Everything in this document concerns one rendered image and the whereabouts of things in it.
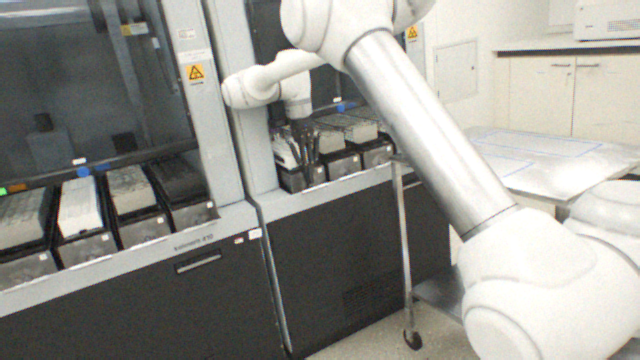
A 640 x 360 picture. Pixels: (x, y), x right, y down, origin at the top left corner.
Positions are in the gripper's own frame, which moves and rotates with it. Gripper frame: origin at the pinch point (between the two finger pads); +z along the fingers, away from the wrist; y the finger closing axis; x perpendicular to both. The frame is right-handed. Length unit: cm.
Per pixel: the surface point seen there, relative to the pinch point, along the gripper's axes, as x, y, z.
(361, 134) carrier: -9.1, -28.7, -5.7
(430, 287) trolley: 19, -34, 52
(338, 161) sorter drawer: -1.5, -12.9, -0.5
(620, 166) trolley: 70, -55, -1
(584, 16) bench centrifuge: -53, -230, -27
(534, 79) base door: -86, -229, 13
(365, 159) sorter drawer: -1.6, -24.4, 1.9
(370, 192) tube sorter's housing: -1.7, -25.0, 15.6
